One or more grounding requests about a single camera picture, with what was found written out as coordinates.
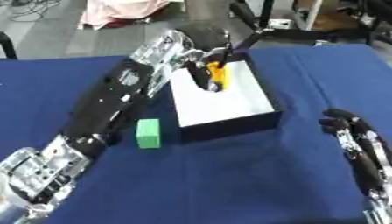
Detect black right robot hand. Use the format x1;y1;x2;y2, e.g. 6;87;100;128
317;108;392;197

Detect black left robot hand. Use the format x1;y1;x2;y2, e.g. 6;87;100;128
174;22;235;92

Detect yellow toy block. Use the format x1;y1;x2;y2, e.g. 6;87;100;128
205;60;230;91

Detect black box with white inside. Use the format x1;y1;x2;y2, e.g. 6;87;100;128
166;52;285;144

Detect black tripod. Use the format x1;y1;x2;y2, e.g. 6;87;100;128
227;0;281;50

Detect small white device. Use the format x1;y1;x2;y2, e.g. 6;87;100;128
266;18;296;31

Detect pink cloth bundle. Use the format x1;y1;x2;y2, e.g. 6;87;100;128
76;0;173;31

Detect green rectangular block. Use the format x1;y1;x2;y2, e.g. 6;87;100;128
135;118;163;150

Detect white post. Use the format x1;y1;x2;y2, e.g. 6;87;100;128
294;0;326;32

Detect black cables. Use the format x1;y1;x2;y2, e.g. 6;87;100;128
7;0;65;22

